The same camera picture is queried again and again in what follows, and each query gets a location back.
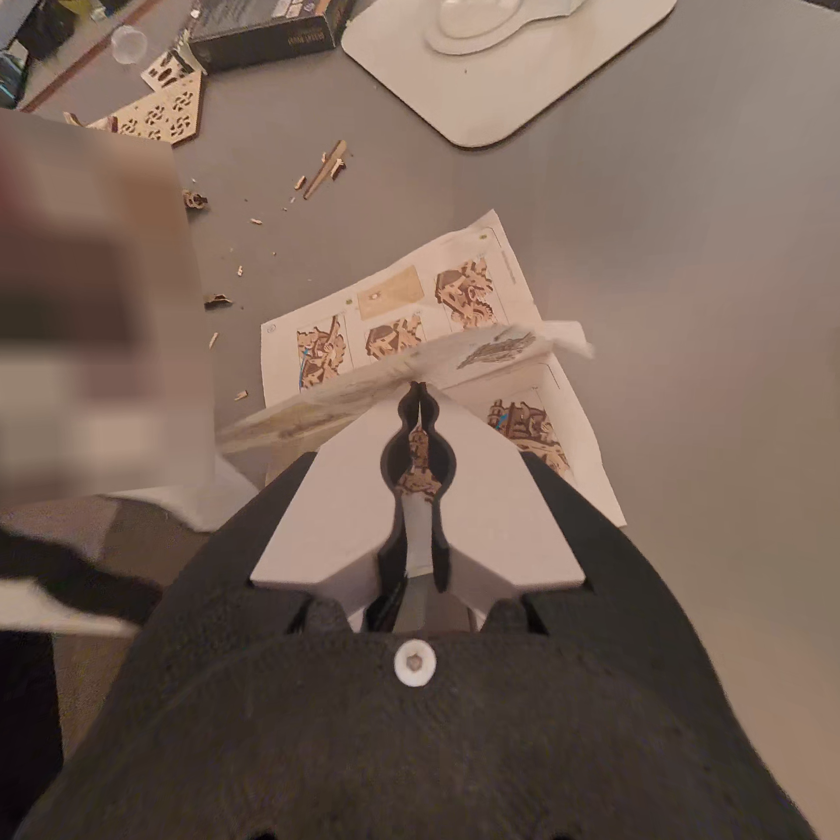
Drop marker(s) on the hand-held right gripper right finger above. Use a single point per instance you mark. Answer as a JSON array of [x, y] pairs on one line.
[[505, 525]]

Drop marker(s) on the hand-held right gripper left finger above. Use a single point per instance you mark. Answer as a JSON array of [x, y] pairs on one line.
[[328, 525]]

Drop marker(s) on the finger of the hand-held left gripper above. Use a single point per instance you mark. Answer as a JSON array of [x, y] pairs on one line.
[[59, 604], [203, 505]]

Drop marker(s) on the white instruction booklet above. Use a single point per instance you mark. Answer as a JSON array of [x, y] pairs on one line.
[[394, 308]]

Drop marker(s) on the person's dark trousers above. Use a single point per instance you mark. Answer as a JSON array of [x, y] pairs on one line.
[[29, 709]]

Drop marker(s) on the dark wooden scrap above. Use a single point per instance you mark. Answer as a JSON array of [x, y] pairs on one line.
[[218, 302]]

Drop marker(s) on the small round wooden part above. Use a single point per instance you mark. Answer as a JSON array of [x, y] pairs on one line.
[[195, 199]]

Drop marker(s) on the long dark wooden stick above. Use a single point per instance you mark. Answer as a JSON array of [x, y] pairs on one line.
[[325, 170]]

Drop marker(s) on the notched wooden scrap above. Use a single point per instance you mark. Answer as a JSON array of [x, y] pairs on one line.
[[338, 169]]

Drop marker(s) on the wooden sheet with swirl cutouts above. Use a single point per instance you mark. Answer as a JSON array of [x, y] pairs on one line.
[[164, 111]]

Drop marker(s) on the white stand base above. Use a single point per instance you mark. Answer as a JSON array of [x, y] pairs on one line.
[[525, 85]]

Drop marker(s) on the clear plastic cup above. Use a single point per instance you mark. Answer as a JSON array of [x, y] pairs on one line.
[[129, 44]]

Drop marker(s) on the black cardboard box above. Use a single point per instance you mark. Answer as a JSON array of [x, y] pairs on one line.
[[269, 33]]

